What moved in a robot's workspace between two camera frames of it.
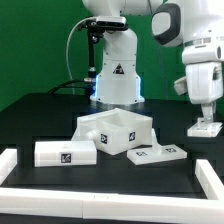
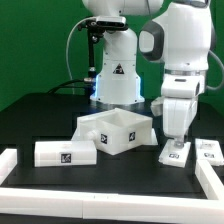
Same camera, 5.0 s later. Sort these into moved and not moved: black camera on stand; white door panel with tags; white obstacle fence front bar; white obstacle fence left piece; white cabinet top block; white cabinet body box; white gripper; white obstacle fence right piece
Moved: white door panel with tags; white gripper
Not moved: white cabinet body box; white cabinet top block; white obstacle fence right piece; white obstacle fence front bar; white obstacle fence left piece; black camera on stand
